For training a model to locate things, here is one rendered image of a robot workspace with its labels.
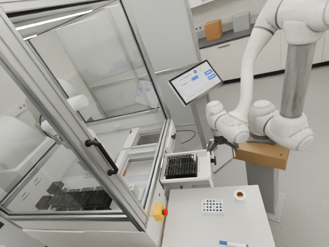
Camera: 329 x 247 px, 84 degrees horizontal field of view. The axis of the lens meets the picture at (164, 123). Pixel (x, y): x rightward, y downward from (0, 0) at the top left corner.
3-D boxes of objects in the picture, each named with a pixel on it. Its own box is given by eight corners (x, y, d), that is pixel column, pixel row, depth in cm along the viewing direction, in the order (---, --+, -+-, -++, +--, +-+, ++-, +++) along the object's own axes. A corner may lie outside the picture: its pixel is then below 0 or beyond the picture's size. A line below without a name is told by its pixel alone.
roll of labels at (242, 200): (240, 206, 107) (240, 202, 105) (231, 197, 112) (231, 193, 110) (249, 199, 108) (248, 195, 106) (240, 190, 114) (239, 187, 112)
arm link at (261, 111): (262, 118, 135) (262, 92, 123) (283, 131, 120) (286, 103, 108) (243, 128, 133) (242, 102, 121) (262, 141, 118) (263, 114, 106)
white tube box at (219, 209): (223, 202, 112) (222, 198, 110) (224, 215, 105) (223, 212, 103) (203, 202, 116) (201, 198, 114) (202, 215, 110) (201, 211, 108)
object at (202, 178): (209, 154, 136) (207, 148, 133) (210, 184, 116) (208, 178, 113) (159, 160, 149) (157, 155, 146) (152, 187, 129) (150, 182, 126)
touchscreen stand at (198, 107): (240, 152, 234) (230, 80, 179) (214, 173, 221) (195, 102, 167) (212, 136, 274) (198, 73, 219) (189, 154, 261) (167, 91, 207)
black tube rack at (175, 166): (198, 159, 136) (196, 153, 132) (198, 179, 122) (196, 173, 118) (170, 162, 143) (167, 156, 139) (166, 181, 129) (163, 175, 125)
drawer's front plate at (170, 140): (176, 133, 173) (172, 124, 167) (172, 156, 150) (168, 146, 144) (174, 134, 173) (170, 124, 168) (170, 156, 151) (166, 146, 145)
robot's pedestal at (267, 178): (285, 194, 176) (289, 135, 136) (279, 223, 159) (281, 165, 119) (251, 184, 195) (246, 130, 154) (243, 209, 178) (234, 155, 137)
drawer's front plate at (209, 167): (211, 154, 138) (209, 143, 132) (214, 187, 115) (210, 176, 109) (209, 154, 139) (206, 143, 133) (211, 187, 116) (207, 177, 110)
